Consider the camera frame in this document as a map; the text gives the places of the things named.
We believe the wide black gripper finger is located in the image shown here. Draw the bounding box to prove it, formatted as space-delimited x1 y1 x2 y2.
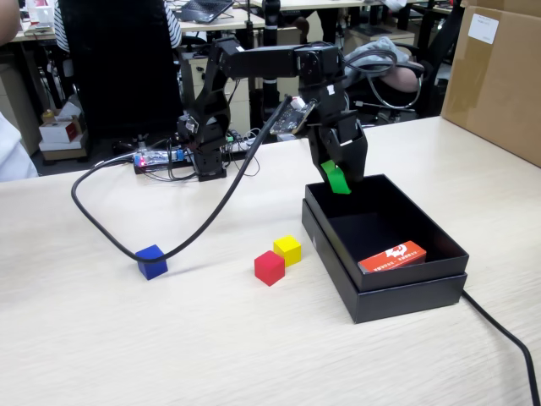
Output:
336 134 369 184

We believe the person in black trousers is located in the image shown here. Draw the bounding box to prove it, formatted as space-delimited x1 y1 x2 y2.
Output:
302 8 346 46

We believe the person in striped shirt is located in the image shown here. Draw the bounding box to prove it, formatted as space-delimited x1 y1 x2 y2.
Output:
53 0 183 54

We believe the thick black table cable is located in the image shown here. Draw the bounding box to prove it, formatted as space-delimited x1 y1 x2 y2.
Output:
460 289 541 406

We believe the black chair with chrome armrest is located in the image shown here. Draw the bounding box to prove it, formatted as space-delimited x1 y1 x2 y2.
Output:
344 0 464 131

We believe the black high-back office chair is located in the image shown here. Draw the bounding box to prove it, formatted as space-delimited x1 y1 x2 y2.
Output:
57 0 185 140

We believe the black segmented pole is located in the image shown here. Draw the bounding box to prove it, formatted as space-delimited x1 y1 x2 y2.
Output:
260 0 283 143

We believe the light background office desk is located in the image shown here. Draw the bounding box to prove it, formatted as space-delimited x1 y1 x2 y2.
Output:
8 6 267 43

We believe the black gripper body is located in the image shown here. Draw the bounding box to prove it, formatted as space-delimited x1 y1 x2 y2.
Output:
298 80 363 167

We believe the large brown cardboard box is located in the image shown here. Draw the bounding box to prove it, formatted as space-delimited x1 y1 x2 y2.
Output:
440 0 541 168

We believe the white shipping label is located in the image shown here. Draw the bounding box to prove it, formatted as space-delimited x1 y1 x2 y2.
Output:
467 13 500 45

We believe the thick black camera cable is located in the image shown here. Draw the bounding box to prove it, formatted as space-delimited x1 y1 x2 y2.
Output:
70 96 295 261

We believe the yellow cube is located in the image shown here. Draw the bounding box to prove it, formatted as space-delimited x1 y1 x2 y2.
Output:
272 234 303 268

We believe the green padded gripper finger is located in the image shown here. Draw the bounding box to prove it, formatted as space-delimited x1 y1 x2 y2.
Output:
311 143 338 183

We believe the black laptop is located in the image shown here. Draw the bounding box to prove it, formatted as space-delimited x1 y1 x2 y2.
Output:
175 0 236 25

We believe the person in white clothing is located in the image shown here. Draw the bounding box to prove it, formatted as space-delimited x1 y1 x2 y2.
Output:
0 110 39 183

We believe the plain beige cabinet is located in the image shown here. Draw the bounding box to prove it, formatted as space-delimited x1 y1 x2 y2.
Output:
257 25 302 102

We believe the controller board with red LED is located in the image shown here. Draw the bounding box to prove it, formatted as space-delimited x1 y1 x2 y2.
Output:
133 148 187 171

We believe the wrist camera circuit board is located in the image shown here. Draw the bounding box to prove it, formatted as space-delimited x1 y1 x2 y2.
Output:
269 96 317 137

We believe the white and red small box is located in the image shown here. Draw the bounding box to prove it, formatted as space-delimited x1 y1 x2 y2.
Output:
38 120 82 145

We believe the pink beige cushion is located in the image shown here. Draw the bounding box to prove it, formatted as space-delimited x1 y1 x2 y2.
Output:
386 63 426 93

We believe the bare forearm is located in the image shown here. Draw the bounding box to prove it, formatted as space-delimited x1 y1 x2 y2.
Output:
0 0 22 46

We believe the orange card box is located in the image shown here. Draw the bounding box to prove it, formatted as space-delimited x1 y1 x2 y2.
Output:
357 239 428 275

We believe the green cube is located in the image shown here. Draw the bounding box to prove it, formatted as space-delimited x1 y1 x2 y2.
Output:
325 167 352 195

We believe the grey blanket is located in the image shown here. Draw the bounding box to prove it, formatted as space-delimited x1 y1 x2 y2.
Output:
337 36 411 95

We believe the flat brown cardboard box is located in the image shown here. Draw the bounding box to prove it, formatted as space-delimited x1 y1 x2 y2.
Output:
38 139 90 162

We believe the black open box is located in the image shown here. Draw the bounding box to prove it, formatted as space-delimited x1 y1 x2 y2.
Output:
300 198 468 325

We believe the beige drawer cabinet with lock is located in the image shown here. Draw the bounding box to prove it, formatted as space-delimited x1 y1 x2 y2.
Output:
181 50 250 136

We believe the blue cube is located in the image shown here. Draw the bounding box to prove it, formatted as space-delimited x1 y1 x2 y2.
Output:
134 244 169 281

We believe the black box inner tray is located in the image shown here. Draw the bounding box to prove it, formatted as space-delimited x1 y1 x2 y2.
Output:
304 173 471 293

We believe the red cube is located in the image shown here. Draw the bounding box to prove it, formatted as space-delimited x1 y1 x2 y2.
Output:
254 250 287 288

